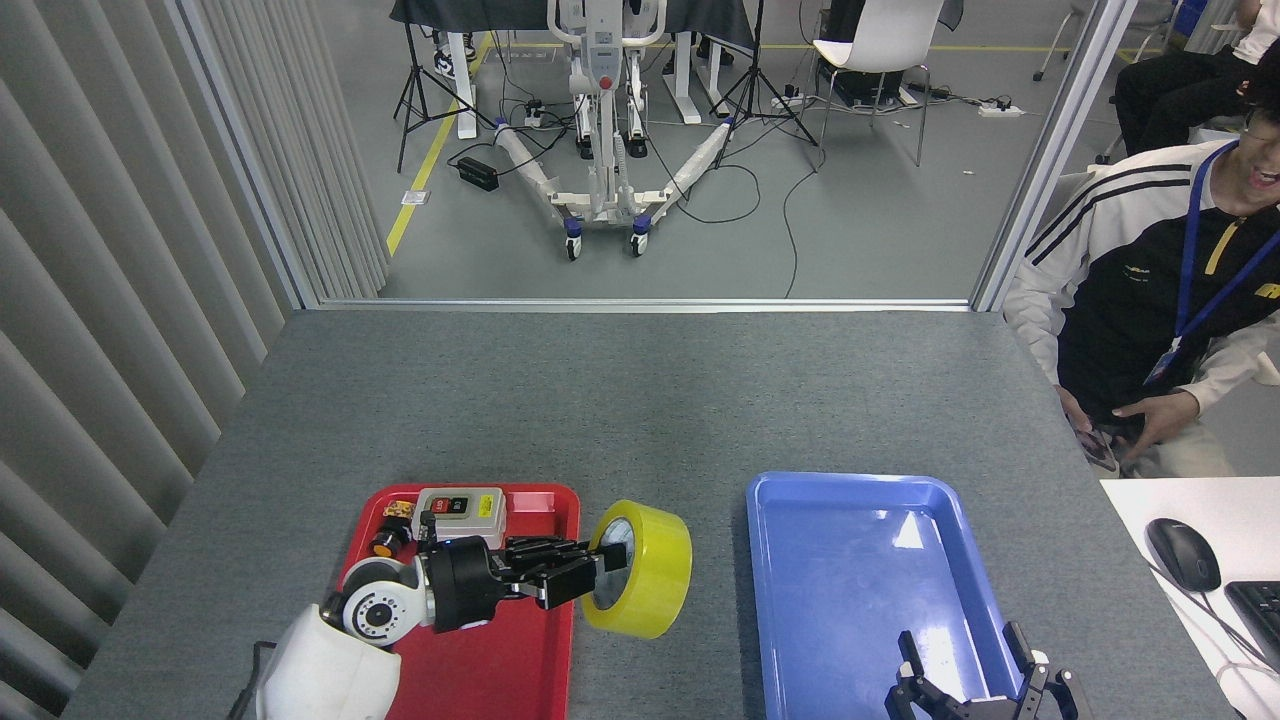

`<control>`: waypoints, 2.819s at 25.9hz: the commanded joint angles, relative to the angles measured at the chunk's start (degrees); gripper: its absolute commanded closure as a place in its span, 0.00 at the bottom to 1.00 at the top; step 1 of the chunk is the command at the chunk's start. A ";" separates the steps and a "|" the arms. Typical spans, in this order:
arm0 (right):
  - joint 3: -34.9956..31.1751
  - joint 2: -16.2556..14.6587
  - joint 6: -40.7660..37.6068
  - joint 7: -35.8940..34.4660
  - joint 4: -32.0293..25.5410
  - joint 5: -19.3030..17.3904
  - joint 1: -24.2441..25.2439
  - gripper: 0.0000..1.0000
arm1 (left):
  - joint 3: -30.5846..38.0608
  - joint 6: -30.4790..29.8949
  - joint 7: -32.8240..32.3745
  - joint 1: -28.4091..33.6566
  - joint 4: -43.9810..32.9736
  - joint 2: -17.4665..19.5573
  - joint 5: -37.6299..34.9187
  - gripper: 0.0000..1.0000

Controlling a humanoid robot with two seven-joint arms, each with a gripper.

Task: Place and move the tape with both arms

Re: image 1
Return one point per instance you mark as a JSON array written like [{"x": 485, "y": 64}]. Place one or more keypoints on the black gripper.
[
  {"x": 980, "y": 714},
  {"x": 460, "y": 585}
]

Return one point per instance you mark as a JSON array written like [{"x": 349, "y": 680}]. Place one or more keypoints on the yellow tape roll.
[{"x": 660, "y": 570}]

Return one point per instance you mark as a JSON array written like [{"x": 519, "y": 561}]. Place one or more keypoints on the black phone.
[{"x": 1098, "y": 452}]

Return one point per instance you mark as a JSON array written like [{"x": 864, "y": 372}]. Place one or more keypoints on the person's right hand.
[{"x": 1075, "y": 415}]

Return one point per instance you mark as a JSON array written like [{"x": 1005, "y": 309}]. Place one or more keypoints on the person's left hand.
[{"x": 1170, "y": 412}]

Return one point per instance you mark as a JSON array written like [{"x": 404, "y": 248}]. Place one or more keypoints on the red plastic tray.
[{"x": 500, "y": 670}]

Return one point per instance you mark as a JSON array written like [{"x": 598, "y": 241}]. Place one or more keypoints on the black orange push button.
[{"x": 388, "y": 542}]

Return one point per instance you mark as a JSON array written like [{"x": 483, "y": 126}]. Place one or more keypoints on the blue plastic tray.
[{"x": 830, "y": 600}]

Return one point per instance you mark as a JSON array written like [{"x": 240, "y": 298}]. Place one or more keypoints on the black computer mouse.
[{"x": 1183, "y": 555}]

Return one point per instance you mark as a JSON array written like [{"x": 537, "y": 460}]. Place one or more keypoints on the black keyboard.
[{"x": 1260, "y": 620}]

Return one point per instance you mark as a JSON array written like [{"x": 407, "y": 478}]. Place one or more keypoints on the white desk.
[{"x": 1250, "y": 520}]

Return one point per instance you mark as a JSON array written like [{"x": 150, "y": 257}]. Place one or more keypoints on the black power adapter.
[{"x": 478, "y": 174}]

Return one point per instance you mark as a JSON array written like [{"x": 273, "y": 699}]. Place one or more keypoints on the person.
[
  {"x": 1130, "y": 290},
  {"x": 1170, "y": 90}
]

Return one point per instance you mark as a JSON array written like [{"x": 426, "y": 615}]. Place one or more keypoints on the white stand on wheels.
[{"x": 600, "y": 60}]

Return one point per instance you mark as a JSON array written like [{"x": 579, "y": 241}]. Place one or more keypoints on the person's sneakers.
[{"x": 446, "y": 62}]

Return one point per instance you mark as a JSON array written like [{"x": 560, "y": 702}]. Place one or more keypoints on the black tripod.
[
  {"x": 411, "y": 70},
  {"x": 757, "y": 40}
]

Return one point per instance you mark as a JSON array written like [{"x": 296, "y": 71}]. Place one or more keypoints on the white power strip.
[
  {"x": 1000, "y": 110},
  {"x": 790, "y": 101}
]

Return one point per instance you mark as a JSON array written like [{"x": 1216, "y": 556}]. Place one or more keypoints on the grey ribbed partition panel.
[{"x": 100, "y": 300}]

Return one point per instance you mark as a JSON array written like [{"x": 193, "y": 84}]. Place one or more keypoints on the desk with black cloth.
[{"x": 470, "y": 12}]

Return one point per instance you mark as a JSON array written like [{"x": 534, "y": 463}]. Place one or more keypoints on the black box under chair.
[{"x": 850, "y": 88}]

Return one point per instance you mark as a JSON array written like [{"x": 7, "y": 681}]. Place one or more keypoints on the white chair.
[{"x": 885, "y": 35}]

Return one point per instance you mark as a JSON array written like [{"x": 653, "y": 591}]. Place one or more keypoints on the grey switch box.
[{"x": 480, "y": 510}]

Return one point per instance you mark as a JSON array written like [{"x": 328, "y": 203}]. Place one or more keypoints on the silver rail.
[{"x": 640, "y": 304}]

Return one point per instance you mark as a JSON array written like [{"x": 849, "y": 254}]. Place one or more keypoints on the silver post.
[
  {"x": 247, "y": 150},
  {"x": 1050, "y": 150}
]

